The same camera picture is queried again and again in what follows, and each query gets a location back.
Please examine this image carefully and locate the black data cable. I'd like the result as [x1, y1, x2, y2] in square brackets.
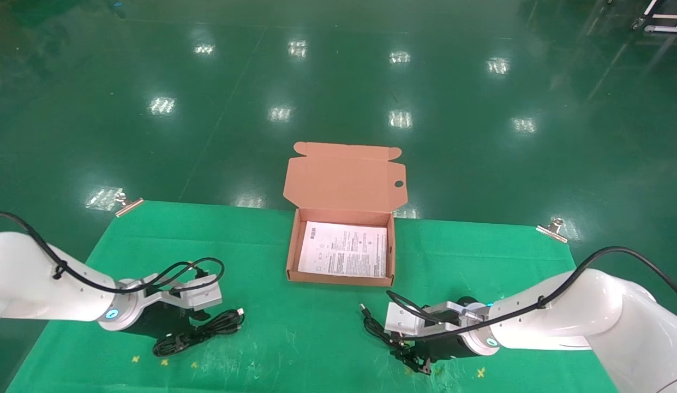
[152, 307, 245, 359]

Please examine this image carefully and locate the green table cloth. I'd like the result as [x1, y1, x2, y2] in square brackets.
[5, 200, 617, 393]

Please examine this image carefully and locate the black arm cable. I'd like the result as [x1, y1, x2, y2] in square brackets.
[0, 212, 225, 295]
[386, 247, 677, 342]

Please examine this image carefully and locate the white wheeled table frame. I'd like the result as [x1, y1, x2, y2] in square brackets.
[632, 0, 677, 33]

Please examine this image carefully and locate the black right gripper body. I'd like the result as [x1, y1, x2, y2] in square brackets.
[412, 296, 481, 362]

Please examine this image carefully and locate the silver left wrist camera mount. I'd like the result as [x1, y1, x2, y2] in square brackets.
[117, 275, 223, 313]

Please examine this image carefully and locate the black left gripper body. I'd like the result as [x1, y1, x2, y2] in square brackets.
[123, 303, 211, 338]

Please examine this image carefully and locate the black wired mouse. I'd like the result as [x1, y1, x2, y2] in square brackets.
[359, 303, 433, 377]

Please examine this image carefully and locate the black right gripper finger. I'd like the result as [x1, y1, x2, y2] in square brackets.
[390, 338, 422, 362]
[406, 356, 433, 377]

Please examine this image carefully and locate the white printed paper sheet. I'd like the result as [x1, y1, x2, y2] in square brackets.
[297, 221, 389, 279]

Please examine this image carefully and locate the metal binder clip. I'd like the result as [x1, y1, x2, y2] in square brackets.
[115, 191, 144, 218]
[536, 217, 569, 242]

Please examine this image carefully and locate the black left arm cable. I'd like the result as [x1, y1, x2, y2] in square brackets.
[0, 212, 225, 295]

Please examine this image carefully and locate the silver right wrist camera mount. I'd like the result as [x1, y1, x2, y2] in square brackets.
[385, 300, 492, 335]

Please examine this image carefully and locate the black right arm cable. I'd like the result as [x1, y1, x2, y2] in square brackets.
[386, 247, 677, 342]

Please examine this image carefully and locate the open brown cardboard box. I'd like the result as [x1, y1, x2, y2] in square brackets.
[283, 141, 408, 288]

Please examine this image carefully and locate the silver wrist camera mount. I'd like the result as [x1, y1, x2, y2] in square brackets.
[117, 275, 223, 313]
[385, 300, 492, 335]

